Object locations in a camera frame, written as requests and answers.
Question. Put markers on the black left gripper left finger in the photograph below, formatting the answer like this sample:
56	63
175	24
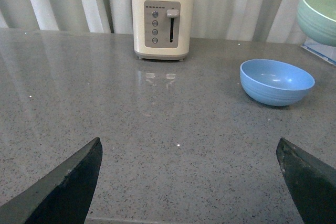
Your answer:
62	196

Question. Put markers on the clear plastic food container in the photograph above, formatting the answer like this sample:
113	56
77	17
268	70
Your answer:
325	52

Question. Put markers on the cream toaster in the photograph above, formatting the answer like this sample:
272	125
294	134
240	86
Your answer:
162	28

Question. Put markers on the white curtain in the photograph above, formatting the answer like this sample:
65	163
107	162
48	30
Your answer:
248	20

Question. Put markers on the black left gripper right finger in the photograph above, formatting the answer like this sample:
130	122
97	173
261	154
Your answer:
310	181

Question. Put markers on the green bowl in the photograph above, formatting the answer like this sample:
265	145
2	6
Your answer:
316	18

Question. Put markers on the blue bowl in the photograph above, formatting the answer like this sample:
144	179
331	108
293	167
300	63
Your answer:
275	83

